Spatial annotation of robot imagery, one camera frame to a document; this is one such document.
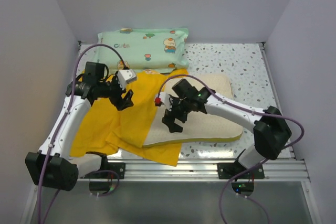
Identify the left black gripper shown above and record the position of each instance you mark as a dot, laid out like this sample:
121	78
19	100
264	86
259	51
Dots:
121	103

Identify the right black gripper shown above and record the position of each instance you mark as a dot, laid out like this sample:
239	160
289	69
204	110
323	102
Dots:
169	120

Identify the cream yellow-edged pillow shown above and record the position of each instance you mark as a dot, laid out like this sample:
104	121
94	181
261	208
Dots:
199	127

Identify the yellow pillowcase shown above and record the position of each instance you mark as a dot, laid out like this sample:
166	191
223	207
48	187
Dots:
104	129

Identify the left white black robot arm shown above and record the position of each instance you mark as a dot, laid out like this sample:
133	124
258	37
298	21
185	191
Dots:
52	166

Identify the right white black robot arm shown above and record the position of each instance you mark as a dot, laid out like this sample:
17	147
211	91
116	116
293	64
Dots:
268	126

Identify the green cartoon bear pillow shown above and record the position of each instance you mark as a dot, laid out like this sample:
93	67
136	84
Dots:
157	49

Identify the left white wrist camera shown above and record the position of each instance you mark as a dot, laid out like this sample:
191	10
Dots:
125	77

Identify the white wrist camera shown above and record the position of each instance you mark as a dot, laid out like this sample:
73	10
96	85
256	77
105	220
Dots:
125	77
163	99

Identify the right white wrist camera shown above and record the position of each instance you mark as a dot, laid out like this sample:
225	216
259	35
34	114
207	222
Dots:
163	99

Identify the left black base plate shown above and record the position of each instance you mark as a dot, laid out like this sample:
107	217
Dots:
109	171

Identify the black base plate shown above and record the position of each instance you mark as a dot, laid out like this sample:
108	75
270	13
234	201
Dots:
229	170
109	171

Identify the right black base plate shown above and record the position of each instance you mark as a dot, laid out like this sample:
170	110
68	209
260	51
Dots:
229	170

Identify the aluminium mounting rail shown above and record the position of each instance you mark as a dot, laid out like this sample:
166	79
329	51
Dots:
205	170

